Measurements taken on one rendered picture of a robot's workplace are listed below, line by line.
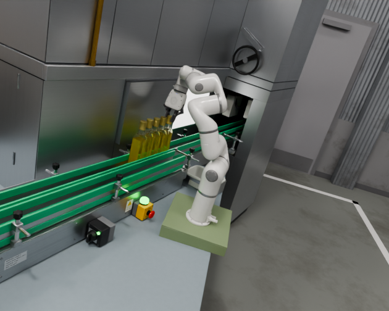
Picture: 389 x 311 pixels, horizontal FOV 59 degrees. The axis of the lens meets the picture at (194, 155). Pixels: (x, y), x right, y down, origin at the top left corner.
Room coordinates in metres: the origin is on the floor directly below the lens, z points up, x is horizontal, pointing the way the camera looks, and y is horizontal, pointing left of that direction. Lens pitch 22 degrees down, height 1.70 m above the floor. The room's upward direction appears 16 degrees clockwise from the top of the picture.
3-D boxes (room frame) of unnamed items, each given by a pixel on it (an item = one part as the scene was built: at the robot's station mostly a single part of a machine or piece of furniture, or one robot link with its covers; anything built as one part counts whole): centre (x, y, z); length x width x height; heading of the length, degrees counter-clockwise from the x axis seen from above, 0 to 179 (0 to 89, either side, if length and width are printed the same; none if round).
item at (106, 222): (1.17, 0.29, 0.79); 0.08 x 0.08 x 0.08; 64
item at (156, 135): (1.72, 0.24, 0.99); 0.06 x 0.06 x 0.21; 65
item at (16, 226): (0.87, 0.46, 0.94); 0.07 x 0.04 x 0.13; 64
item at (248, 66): (2.64, -0.18, 1.49); 0.21 x 0.05 x 0.21; 64
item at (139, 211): (1.43, 0.17, 0.79); 0.07 x 0.07 x 0.07; 64
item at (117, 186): (1.28, 0.26, 0.94); 0.07 x 0.04 x 0.13; 64
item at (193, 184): (1.91, -0.07, 0.79); 0.27 x 0.17 x 0.08; 64
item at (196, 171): (1.90, -0.10, 0.80); 0.22 x 0.17 x 0.09; 64
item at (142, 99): (2.08, 0.22, 1.15); 0.90 x 0.03 x 0.34; 154
